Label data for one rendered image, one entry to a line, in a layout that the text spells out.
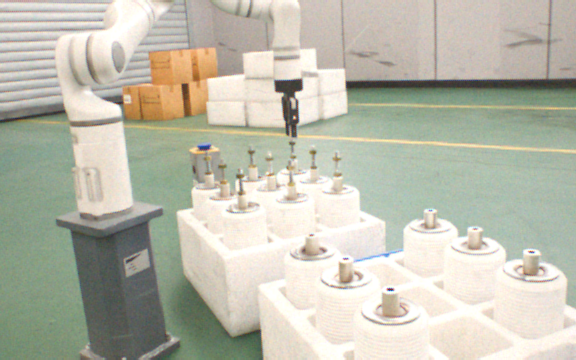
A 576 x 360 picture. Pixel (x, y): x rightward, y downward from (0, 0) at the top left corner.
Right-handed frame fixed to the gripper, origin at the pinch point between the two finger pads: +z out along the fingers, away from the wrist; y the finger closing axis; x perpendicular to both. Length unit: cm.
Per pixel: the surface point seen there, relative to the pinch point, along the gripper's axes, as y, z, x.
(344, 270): 71, 9, -4
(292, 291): 61, 16, -11
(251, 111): -267, 24, 10
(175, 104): -360, 23, -50
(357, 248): 30.0, 22.7, 8.9
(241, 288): 38.0, 25.3, -18.1
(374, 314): 83, 10, -3
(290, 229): 30.5, 16.3, -6.1
